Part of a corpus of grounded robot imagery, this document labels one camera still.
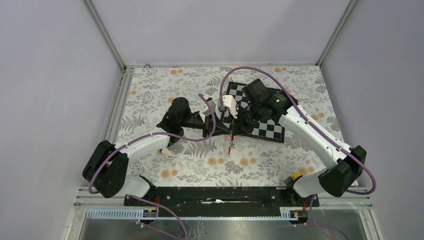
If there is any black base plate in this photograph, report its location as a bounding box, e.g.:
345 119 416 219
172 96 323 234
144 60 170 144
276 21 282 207
124 186 320 214

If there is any floral patterned table mat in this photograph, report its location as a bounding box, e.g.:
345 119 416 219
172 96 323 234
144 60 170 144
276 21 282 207
116 66 342 187

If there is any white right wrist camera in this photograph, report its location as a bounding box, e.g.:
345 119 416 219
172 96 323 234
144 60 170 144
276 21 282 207
218 95 238 119

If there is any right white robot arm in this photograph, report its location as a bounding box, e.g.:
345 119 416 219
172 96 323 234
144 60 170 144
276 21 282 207
233 79 367 206

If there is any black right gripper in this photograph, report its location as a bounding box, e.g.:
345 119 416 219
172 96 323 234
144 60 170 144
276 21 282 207
227 102 263 136

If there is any white slotted cable duct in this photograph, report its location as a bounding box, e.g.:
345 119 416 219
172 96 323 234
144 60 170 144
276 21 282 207
85 207 299 221

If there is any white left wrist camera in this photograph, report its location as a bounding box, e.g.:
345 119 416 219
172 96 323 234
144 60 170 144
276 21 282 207
199 98 216 123

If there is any metal keyring holder red handle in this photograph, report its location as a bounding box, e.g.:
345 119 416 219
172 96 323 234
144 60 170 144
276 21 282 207
227 135 235 155

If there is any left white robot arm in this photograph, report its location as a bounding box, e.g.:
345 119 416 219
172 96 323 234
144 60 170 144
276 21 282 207
82 97 231 206

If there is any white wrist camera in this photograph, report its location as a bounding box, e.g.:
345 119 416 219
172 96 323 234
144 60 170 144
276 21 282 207
199 98 216 123
218 95 238 119

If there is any black white chessboard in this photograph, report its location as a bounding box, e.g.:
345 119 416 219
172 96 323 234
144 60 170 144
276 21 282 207
220 78 285 143

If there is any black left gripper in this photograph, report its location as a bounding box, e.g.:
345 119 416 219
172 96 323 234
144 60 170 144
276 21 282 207
180 112 231 139

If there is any aluminium frame rail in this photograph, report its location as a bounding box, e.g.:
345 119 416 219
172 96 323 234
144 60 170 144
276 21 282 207
82 0 135 186

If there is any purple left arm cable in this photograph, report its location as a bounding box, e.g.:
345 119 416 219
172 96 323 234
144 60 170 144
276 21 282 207
87 94 218 240

